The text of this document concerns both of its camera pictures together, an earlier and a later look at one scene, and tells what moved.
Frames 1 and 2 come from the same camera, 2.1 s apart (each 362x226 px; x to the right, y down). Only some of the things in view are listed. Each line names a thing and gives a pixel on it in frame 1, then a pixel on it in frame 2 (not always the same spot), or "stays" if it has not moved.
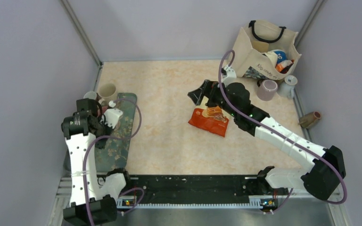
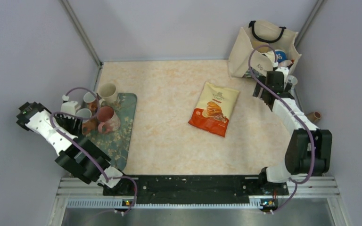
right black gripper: (210, 86) to (258, 90)
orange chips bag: (211, 119) stays
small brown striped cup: (309, 118) stays
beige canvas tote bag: (264, 50) stays
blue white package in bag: (281, 54) stays
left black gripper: (101, 143) to (78, 129)
